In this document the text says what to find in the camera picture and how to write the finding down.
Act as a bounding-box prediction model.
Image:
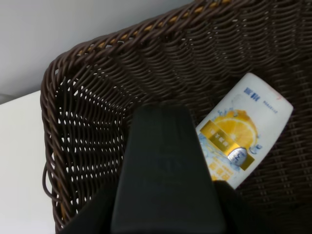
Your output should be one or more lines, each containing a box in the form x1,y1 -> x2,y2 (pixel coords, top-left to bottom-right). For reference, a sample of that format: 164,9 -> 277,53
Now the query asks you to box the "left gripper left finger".
60,185 -> 117,234

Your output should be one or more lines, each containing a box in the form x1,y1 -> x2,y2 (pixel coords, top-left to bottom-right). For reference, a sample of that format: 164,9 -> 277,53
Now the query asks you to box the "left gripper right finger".
213,180 -> 268,234

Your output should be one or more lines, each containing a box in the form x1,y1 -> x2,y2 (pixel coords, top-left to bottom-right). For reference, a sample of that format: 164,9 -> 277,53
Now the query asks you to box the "black pump bottle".
111,106 -> 226,234

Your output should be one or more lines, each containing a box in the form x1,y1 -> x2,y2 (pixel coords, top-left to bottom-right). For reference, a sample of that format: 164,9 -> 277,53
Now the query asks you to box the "white blue-capped shampoo bottle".
196,73 -> 293,189

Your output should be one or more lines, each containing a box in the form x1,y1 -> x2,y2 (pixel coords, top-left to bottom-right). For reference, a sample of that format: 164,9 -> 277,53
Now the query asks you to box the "dark brown wicker basket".
40,0 -> 312,234

